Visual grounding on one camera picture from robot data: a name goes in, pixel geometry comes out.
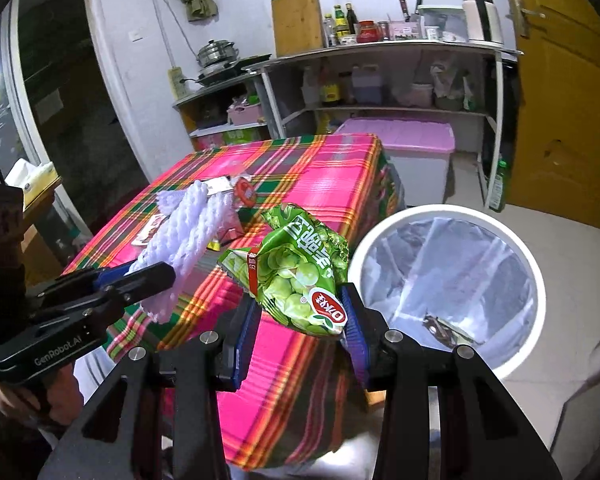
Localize tissue box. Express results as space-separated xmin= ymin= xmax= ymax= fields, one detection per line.
xmin=5 ymin=158 xmax=62 ymax=211

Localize yellow wooden door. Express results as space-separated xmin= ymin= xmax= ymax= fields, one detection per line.
xmin=495 ymin=0 xmax=600 ymax=232

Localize wooden cutting board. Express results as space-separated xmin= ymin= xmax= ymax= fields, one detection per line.
xmin=271 ymin=0 xmax=326 ymax=58

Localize steel steamer pot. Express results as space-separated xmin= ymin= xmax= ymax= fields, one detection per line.
xmin=196 ymin=39 xmax=239 ymax=69

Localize white electric kettle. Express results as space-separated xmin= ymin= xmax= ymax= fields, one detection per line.
xmin=460 ymin=0 xmax=504 ymax=44

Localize brown crumpled wrapper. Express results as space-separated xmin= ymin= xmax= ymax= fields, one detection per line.
xmin=422 ymin=312 xmax=482 ymax=347

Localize clear wrapper with red label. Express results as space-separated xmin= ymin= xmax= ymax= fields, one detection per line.
xmin=200 ymin=175 xmax=257 ymax=207

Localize clear plastic container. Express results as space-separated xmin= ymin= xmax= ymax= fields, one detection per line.
xmin=417 ymin=5 xmax=469 ymax=44

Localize white round bin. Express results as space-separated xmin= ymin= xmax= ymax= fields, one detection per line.
xmin=350 ymin=203 xmax=547 ymax=382

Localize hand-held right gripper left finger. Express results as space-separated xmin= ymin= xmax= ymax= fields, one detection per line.
xmin=37 ymin=305 xmax=263 ymax=480

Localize pink plastic basket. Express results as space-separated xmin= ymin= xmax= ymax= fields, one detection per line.
xmin=228 ymin=102 xmax=269 ymax=127

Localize pink-lidded storage box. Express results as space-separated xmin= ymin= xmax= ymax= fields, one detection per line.
xmin=332 ymin=117 xmax=456 ymax=207

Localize crumpled plastic bags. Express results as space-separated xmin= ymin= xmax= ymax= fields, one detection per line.
xmin=430 ymin=60 xmax=474 ymax=112

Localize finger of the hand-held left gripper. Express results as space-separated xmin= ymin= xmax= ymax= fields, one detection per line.
xmin=39 ymin=266 xmax=132 ymax=306
xmin=45 ymin=261 xmax=177 ymax=332

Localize yellow-label bottle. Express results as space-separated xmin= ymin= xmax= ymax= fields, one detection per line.
xmin=321 ymin=77 xmax=342 ymax=107

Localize metal door handle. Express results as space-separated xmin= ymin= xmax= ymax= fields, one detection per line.
xmin=512 ymin=0 xmax=547 ymax=39

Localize clear bin liner bag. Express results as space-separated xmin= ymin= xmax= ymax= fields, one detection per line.
xmin=367 ymin=217 xmax=529 ymax=357

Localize pink plaid tablecloth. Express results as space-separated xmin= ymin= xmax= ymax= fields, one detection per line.
xmin=62 ymin=133 xmax=406 ymax=472

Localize green oil bottle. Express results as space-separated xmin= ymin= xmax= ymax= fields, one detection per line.
xmin=334 ymin=5 xmax=349 ymax=44

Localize black induction cooker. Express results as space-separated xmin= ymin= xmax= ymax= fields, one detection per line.
xmin=195 ymin=55 xmax=272 ymax=87

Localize white foam fruit net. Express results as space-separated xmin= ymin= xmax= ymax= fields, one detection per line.
xmin=129 ymin=180 xmax=247 ymax=324

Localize person's left hand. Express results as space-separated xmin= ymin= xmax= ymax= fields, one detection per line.
xmin=0 ymin=360 xmax=85 ymax=428

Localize colourful cardboard boxes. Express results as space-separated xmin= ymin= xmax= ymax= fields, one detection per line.
xmin=195 ymin=125 xmax=269 ymax=152

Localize white plastic bucket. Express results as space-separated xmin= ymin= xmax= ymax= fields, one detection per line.
xmin=412 ymin=82 xmax=434 ymax=109

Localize green glass bottle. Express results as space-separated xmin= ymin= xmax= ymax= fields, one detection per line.
xmin=488 ymin=159 xmax=509 ymax=213

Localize small metal shelf unit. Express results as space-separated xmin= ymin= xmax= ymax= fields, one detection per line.
xmin=172 ymin=72 xmax=272 ymax=153

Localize pink utensil holder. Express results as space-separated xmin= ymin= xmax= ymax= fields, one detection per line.
xmin=387 ymin=20 xmax=424 ymax=42

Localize yellow power strip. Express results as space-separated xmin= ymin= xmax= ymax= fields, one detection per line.
xmin=167 ymin=66 xmax=187 ymax=102

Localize large metal shelf unit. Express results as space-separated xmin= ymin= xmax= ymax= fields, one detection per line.
xmin=245 ymin=42 xmax=524 ymax=211

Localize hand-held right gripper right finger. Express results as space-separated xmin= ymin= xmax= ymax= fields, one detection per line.
xmin=337 ymin=282 xmax=563 ymax=480

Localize green snack packet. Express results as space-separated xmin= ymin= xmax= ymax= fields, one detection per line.
xmin=217 ymin=203 xmax=351 ymax=337

